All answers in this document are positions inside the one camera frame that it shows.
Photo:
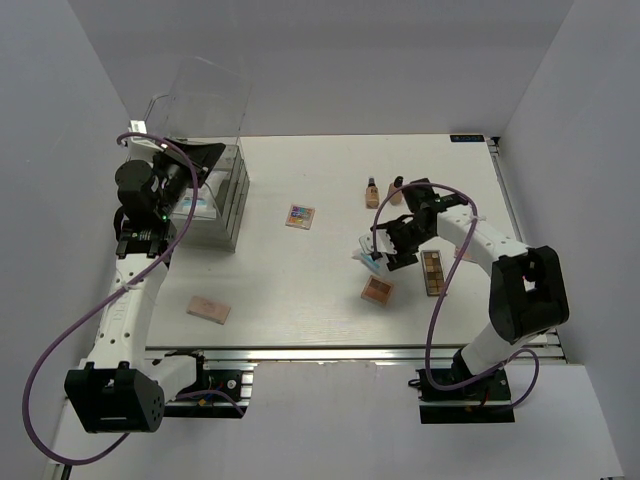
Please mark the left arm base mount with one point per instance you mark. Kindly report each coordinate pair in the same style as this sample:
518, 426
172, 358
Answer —
210, 385

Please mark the black blue table label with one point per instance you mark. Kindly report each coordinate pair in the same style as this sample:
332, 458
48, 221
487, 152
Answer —
467, 138

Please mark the foundation bottle clear cap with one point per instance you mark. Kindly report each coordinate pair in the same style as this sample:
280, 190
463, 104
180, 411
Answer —
372, 199

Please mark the brown quad eyeshadow palette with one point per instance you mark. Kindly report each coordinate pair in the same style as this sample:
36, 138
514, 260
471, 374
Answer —
378, 291

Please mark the pink flat makeup box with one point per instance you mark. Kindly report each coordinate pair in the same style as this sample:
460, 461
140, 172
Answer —
208, 310

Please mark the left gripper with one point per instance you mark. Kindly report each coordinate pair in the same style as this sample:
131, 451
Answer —
202, 156

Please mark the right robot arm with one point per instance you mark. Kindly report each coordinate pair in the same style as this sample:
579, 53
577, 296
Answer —
527, 295

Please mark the white blue wipes packet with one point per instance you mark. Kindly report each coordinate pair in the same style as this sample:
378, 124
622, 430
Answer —
377, 263

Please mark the clear acrylic makeup organizer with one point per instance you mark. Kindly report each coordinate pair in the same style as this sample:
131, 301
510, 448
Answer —
203, 113

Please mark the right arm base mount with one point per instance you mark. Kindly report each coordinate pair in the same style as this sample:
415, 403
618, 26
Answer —
487, 401

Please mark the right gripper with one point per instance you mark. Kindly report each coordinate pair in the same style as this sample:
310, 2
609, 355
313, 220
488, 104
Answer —
401, 257

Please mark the colourful eyeshadow palette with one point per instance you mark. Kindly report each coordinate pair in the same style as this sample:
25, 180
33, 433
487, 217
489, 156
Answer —
300, 217

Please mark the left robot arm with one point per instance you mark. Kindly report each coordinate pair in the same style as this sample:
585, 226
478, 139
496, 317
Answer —
118, 390

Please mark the long brown eyeshadow palette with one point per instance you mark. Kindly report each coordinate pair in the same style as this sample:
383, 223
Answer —
433, 272

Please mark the foundation bottle black pump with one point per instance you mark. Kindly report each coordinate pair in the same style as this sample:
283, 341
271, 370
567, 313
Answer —
395, 192

